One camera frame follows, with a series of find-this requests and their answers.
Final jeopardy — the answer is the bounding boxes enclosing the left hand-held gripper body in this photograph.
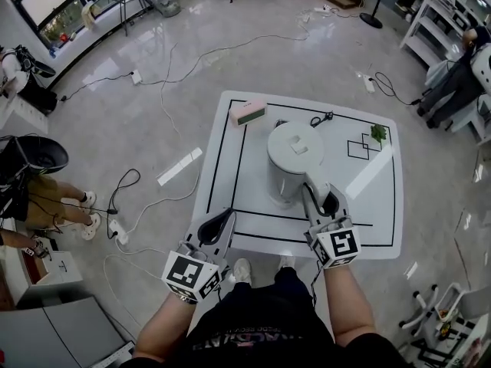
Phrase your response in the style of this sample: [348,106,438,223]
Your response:
[160,240,231,304]

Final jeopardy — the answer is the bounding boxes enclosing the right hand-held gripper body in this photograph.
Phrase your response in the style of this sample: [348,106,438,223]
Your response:
[304,215,363,271]

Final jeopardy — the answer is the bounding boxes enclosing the white electric kettle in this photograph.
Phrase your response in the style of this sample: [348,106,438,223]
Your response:
[266,119,333,211]

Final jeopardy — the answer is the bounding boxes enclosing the person's left forearm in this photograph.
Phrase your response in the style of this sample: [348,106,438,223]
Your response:
[133,292,199,360]

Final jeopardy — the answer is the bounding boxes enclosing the person's right forearm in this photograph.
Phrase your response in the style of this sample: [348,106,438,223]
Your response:
[322,264,377,349]

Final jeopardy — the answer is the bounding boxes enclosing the metal wristwatch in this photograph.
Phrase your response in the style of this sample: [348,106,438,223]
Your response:
[173,290,199,305]

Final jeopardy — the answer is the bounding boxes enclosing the person's left white shoe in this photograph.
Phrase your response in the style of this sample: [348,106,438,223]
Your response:
[232,258,253,285]

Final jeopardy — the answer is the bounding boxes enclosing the person's black shorts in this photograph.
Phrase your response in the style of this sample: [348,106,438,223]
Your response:
[226,266,314,314]

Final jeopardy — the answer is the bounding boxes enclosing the small green potted plant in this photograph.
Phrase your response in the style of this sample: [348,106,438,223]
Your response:
[370,123,388,151]

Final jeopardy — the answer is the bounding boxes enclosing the person's black t-shirt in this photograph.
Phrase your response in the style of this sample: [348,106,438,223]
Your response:
[126,301,407,368]

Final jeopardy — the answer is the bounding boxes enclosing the pink green-faced clock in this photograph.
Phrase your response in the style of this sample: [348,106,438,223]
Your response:
[229,100,269,129]

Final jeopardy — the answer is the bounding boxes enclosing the gray cabinet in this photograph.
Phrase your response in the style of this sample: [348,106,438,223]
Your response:
[0,295,136,368]

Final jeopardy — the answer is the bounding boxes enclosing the black dome backpack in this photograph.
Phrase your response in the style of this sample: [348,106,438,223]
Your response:
[0,136,70,176]

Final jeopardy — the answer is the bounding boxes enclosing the standing floor fan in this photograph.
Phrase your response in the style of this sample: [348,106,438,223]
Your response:
[359,0,408,29]

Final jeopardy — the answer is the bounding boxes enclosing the white shelf unit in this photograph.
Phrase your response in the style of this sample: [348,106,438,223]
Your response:
[398,0,491,71]

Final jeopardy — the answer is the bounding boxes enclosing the white backpack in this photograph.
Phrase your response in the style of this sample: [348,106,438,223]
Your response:
[468,43,491,91]

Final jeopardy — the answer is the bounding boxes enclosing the white low cabinet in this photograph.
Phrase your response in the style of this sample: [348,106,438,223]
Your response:
[0,92,49,136]

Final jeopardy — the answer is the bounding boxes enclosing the gray bin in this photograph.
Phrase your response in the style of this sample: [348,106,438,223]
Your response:
[158,0,182,18]

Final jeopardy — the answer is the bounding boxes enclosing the black floor cable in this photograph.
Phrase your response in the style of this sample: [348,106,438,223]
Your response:
[374,71,425,107]
[108,168,142,216]

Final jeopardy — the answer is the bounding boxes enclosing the black power cord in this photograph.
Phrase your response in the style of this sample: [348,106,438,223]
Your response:
[309,111,334,129]

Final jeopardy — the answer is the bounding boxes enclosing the white rolling stool frame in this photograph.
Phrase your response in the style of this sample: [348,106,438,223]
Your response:
[397,281,491,347]

